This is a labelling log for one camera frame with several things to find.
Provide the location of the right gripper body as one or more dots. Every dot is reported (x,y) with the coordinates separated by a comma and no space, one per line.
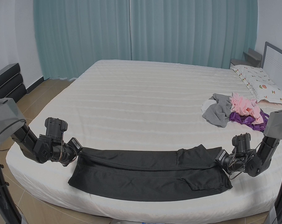
(221,157)

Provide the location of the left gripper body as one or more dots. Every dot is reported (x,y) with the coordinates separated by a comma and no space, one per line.
(74,147)

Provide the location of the black T-shirt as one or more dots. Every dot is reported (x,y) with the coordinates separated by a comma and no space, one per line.
(143,174)

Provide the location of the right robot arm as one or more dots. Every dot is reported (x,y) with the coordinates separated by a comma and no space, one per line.
(269,146)

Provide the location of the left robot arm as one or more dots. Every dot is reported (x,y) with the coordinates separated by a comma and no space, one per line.
(5,125)

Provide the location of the bed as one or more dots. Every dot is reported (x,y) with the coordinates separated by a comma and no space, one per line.
(143,90)

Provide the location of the purple garment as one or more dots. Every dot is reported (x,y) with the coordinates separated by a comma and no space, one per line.
(238,118)

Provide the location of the grey garment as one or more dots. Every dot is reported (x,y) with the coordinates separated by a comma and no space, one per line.
(217,112)

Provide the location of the white garment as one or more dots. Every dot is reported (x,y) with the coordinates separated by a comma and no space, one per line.
(205,106)

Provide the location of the pink garment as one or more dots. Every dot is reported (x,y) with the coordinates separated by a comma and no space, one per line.
(244,106)

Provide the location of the white printed pillow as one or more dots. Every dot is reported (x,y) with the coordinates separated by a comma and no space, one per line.
(259,80)

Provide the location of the black chest of drawers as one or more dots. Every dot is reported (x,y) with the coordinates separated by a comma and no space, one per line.
(5,83)

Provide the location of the grey bedside table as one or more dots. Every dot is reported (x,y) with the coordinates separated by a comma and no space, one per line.
(251,55)

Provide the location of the blue-green curtain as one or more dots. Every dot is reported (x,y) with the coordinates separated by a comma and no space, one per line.
(85,31)
(189,27)

